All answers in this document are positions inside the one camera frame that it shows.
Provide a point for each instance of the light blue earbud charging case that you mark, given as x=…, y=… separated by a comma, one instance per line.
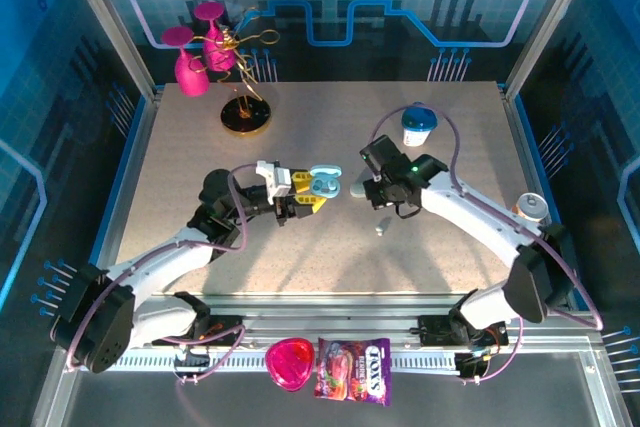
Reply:
x=325, y=173

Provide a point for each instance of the pale green earbud charging case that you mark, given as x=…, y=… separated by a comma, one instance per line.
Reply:
x=357, y=190

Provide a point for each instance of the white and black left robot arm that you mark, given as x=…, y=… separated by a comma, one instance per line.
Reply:
x=160, y=259

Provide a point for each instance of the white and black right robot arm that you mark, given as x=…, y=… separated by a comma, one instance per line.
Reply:
x=475, y=212

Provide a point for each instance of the white cup with blue lid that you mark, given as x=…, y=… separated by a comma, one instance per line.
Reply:
x=419, y=124

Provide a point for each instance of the pink wine glass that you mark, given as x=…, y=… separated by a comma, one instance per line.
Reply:
x=217, y=54
x=192, y=78

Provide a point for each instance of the orange drink can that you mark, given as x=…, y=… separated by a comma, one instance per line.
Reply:
x=532, y=207

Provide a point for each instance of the pink heart-shaped dish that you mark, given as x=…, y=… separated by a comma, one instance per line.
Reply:
x=290, y=363

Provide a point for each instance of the purple candy bag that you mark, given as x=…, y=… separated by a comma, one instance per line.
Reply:
x=352, y=371

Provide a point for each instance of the black electronics connector box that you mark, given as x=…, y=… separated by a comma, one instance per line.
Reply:
x=189, y=361
x=470, y=366

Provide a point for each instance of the aluminium extrusion rail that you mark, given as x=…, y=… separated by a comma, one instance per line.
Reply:
x=325, y=317

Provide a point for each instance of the blue-edged table side rail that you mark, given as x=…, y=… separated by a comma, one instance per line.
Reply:
x=517, y=147
x=140, y=147

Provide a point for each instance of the aluminium frame post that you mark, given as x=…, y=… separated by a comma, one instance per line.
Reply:
x=109, y=22
x=547, y=22

